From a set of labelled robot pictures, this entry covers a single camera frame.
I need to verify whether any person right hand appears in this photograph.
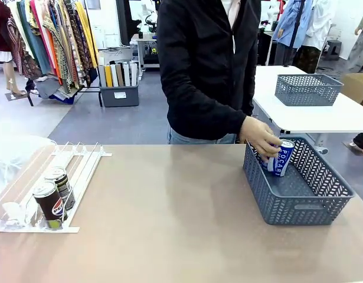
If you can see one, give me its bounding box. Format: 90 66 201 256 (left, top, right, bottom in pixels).
239 116 284 164

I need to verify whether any gray cloth pile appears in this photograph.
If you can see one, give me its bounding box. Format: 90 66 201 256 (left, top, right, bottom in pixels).
35 75 63 100

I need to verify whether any white side table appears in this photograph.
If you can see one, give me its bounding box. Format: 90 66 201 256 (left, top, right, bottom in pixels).
253 65 363 148

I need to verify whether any black step stool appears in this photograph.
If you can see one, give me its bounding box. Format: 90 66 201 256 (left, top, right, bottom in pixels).
326 40 343 61

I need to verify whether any gray storage bin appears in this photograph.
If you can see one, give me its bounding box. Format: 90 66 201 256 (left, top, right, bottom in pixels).
99 84 140 108

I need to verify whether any mannequin in blue shirt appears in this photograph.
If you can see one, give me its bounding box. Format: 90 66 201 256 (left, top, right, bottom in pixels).
272 0 313 67

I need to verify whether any background white robot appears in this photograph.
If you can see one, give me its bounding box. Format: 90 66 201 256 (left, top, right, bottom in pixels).
136 2 158 33

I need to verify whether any white fabric roll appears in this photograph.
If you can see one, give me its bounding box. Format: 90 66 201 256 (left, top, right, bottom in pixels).
122 61 131 87
110 64 119 87
129 61 139 87

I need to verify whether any yellow hanging garment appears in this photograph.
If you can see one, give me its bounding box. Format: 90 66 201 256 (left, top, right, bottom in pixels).
74 1 99 69

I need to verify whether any black can with silver top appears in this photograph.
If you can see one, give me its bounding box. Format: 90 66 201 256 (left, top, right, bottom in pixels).
44 166 77 212

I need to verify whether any mannequin in gray dress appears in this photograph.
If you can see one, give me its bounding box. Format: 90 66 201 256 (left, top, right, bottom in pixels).
345 11 363 74

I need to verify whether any background workbench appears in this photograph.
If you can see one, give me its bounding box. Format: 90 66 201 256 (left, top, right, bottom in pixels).
130 32 160 71

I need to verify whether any orange hanging garment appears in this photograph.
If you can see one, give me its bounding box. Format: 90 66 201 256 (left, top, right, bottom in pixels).
45 29 63 85

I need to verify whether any cardboard box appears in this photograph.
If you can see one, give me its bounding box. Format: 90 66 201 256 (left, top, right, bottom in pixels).
340 73 363 108

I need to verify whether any black Pepsi can green base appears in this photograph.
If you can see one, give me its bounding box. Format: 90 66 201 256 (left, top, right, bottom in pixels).
32 180 69 230

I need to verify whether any black clothes rack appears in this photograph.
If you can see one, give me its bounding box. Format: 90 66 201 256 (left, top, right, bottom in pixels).
76 0 104 107

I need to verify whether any brown fabric roll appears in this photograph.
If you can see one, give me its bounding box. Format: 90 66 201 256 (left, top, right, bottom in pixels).
115 63 125 87

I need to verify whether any mannequin in maroon dress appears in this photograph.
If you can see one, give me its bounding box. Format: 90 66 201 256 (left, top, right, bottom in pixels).
0 0 27 97

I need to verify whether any mannequin in white shirt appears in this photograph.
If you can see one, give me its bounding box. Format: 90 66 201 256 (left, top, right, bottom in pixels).
296 0 337 74

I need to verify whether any bare white mannequin torso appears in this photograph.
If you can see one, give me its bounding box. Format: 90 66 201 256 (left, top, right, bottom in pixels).
268 0 281 23

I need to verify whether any gray plastic lattice basket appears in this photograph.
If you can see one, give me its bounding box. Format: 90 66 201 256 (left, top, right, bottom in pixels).
274 74 345 107
243 136 356 226

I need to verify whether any person in black jacket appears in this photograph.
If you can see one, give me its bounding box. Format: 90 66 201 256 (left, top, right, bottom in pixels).
156 0 262 145

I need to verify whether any white can dispenser rack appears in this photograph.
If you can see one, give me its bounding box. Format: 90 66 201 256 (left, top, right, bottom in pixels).
0 141 113 234

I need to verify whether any person right forearm black sleeve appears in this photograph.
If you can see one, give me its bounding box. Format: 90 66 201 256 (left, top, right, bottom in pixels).
181 88 248 140

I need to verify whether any translucent white plastic bag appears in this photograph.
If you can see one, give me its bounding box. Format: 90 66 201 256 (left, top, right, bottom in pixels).
0 134 57 200

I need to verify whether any light gray fabric roll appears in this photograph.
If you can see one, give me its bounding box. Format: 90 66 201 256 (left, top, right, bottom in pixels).
98 64 107 88

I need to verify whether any brown patterned hanging garment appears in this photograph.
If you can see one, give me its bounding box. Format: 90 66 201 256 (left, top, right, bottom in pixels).
6 17 42 80

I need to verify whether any teal hanging garment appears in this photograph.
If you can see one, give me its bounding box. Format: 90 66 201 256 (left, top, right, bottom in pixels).
17 0 52 75

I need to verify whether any yellow fabric roll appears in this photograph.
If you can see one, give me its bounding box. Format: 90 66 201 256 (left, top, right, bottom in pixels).
104 65 113 88

